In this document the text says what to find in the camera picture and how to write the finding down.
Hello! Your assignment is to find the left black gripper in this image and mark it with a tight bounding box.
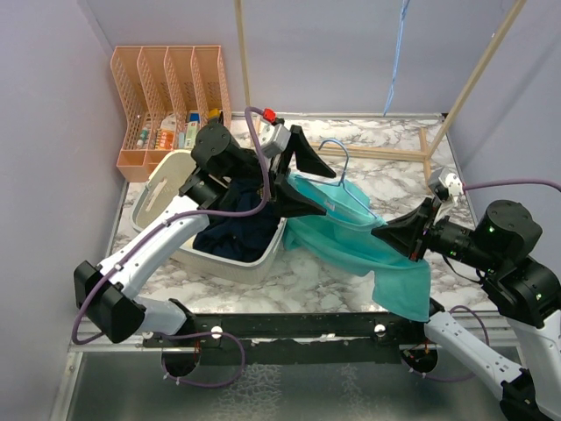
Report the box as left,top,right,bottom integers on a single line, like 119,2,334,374
222,125,337,216

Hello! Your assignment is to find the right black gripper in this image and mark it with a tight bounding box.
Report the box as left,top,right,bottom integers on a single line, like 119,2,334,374
371,194,501,271

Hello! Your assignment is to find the blue hanger of teal shirt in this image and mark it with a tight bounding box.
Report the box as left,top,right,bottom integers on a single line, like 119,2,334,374
299,138,386,228

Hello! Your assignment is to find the teal t shirt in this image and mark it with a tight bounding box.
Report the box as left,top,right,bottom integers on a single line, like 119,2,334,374
283,175,431,322

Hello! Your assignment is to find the navy blue t shirt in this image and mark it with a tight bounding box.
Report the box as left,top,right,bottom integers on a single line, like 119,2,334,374
192,179,280,262

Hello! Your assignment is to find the light blue wire hanger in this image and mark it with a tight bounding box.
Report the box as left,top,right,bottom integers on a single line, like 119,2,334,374
383,0,410,117

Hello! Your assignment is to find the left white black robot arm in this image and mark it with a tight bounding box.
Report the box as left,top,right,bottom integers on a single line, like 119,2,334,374
74,118,335,346

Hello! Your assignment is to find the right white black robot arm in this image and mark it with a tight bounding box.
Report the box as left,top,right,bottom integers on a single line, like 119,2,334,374
371,198,560,420

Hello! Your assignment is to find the wooden clothes rack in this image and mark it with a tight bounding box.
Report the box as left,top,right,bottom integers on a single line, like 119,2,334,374
231,0,531,196

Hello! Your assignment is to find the yellow black sponge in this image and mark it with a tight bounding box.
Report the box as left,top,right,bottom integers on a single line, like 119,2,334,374
208,108,223,121

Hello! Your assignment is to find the green white box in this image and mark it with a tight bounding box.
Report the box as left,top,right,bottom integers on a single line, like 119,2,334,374
178,111,200,149

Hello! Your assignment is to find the cream plastic laundry basket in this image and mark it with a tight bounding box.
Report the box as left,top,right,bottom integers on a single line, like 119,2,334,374
130,150,287,284

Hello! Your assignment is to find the orange white packet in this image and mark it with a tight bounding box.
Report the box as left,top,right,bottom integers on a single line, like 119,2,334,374
154,113,178,150

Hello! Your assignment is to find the orange plastic file organizer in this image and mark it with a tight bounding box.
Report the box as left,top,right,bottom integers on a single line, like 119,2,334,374
110,46,231,182

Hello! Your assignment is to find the small bottle in organizer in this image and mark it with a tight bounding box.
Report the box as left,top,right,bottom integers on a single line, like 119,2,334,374
135,125,151,149

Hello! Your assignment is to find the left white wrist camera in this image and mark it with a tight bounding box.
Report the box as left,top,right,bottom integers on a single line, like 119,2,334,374
259,124,291,159

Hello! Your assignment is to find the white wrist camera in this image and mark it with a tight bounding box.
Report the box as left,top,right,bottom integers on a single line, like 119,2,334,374
428,167,464,221
259,124,291,159

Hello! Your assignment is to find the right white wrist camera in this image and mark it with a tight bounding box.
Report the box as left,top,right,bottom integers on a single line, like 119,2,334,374
428,167,464,221

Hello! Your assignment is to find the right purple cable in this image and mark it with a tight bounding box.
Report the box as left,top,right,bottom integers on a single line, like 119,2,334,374
401,178,561,382

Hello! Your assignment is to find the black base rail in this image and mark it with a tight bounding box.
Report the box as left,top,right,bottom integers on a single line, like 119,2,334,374
144,302,444,367

